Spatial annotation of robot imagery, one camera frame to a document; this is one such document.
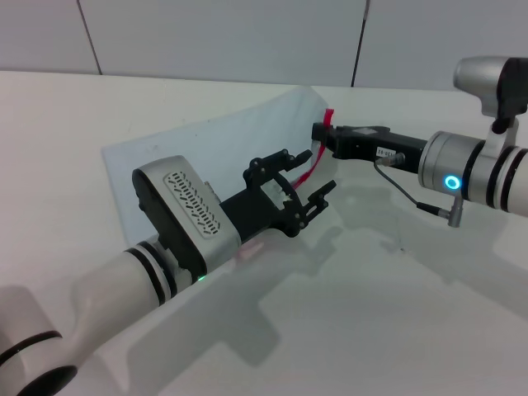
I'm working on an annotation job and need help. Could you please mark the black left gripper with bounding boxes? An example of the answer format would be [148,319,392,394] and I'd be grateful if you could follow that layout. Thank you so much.
[218,148,337,245]

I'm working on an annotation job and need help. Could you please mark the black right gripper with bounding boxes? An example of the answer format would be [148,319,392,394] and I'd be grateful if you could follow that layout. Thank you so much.
[311,122,431,175]

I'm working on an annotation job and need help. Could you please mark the clear document bag red zipper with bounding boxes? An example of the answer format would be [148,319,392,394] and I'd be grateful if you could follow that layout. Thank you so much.
[101,85,337,265]

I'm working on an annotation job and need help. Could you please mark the thin grey gripper cable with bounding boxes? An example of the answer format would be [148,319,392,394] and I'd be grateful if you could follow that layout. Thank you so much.
[373,151,465,228]

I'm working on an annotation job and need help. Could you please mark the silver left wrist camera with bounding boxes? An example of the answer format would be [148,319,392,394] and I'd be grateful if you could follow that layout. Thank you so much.
[131,155,243,276]

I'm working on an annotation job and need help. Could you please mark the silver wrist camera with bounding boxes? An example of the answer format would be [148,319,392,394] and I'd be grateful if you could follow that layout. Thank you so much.
[131,155,243,276]
[452,55,528,160]

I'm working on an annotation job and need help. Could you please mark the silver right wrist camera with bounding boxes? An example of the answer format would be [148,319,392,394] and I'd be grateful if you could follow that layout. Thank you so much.
[452,55,528,160]

